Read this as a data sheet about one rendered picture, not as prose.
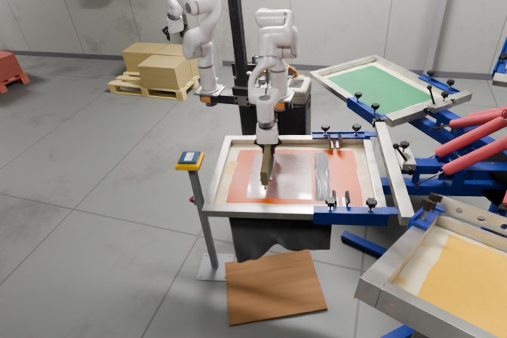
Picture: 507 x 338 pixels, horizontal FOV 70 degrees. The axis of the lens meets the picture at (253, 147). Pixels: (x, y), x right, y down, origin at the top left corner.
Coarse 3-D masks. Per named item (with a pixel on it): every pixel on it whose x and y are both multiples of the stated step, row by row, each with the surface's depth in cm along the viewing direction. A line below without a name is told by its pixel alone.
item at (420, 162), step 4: (416, 160) 164; (420, 160) 164; (424, 160) 164; (428, 160) 164; (432, 160) 164; (436, 160) 163; (416, 164) 162; (420, 164) 162; (424, 164) 162; (428, 164) 161; (432, 164) 161; (436, 164) 161; (400, 168) 163; (416, 168) 162; (420, 168) 162; (424, 168) 162; (428, 168) 162; (432, 168) 161; (436, 168) 161; (404, 172) 164; (424, 172) 163; (428, 172) 163; (432, 172) 162; (436, 172) 162
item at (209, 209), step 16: (224, 144) 197; (304, 144) 196; (320, 144) 195; (352, 144) 193; (368, 144) 186; (224, 160) 185; (368, 160) 175; (208, 192) 166; (208, 208) 158; (224, 208) 157; (240, 208) 156; (256, 208) 156; (272, 208) 155; (288, 208) 154; (304, 208) 153
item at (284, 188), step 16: (240, 176) 180; (256, 176) 178; (272, 176) 177; (288, 176) 176; (304, 176) 175; (336, 176) 173; (352, 176) 172; (240, 192) 170; (256, 192) 169; (272, 192) 168; (288, 192) 167; (304, 192) 166; (336, 192) 164; (352, 192) 163
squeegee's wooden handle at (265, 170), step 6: (270, 144) 168; (264, 150) 164; (270, 150) 165; (264, 156) 160; (270, 156) 165; (264, 162) 157; (270, 162) 165; (264, 168) 154; (264, 174) 153; (264, 180) 155
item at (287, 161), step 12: (240, 156) 193; (252, 156) 192; (276, 156) 190; (288, 156) 189; (300, 156) 188; (312, 156) 187; (336, 156) 186; (348, 156) 185; (240, 168) 184; (252, 168) 183; (276, 168) 182; (288, 168) 181; (300, 168) 180; (312, 168) 179; (336, 168) 178; (348, 168) 177
